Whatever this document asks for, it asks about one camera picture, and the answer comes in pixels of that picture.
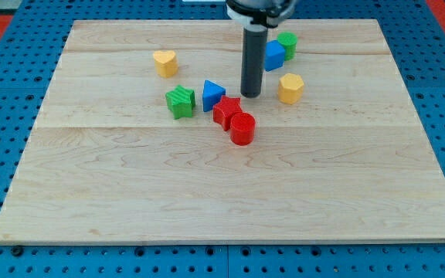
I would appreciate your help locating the yellow hexagon block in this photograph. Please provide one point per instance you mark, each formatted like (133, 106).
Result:
(290, 88)

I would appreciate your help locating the red cylinder block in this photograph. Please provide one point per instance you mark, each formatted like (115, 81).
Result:
(242, 128)

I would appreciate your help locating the red star block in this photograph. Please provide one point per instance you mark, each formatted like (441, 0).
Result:
(225, 109)

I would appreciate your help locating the blue triangle block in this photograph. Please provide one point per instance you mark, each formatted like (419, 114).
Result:
(211, 95)

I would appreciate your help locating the green star block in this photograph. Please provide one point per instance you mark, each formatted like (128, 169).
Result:
(180, 101)

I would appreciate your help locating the light wooden board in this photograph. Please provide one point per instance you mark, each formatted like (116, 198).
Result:
(107, 164)

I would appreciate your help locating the yellow heart block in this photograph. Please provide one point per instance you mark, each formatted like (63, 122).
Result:
(166, 63)

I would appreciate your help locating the blue cube block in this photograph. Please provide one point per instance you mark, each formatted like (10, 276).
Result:
(274, 56)

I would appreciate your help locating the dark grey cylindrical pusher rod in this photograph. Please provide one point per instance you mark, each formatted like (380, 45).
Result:
(253, 56)

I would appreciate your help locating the green cylinder block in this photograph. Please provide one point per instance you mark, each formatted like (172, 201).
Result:
(288, 41)

